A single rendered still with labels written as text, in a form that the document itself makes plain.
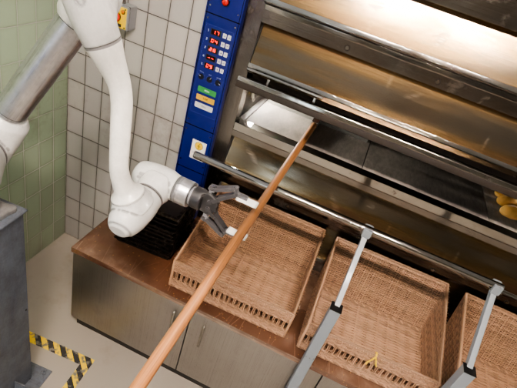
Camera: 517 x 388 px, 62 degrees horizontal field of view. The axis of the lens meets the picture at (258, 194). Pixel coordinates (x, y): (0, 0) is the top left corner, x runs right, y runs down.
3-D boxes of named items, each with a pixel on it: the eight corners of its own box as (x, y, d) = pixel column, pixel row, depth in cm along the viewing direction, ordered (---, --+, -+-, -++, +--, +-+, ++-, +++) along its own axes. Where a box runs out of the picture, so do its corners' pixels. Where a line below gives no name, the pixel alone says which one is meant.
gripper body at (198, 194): (200, 180, 141) (225, 191, 140) (195, 200, 146) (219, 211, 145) (189, 190, 135) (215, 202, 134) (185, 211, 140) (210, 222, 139)
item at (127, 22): (116, 21, 192) (118, -2, 187) (135, 29, 191) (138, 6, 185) (105, 24, 186) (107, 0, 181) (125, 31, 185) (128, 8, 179)
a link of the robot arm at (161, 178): (184, 189, 149) (164, 215, 140) (145, 172, 151) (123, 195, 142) (185, 167, 141) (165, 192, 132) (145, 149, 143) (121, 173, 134)
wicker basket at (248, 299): (210, 225, 226) (221, 183, 211) (309, 269, 220) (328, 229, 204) (165, 285, 186) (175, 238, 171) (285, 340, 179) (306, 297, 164)
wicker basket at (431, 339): (316, 274, 218) (336, 233, 203) (422, 320, 211) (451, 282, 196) (293, 347, 178) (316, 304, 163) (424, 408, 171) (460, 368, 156)
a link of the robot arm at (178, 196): (181, 193, 148) (197, 200, 147) (168, 205, 140) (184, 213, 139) (186, 172, 143) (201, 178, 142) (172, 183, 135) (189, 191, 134)
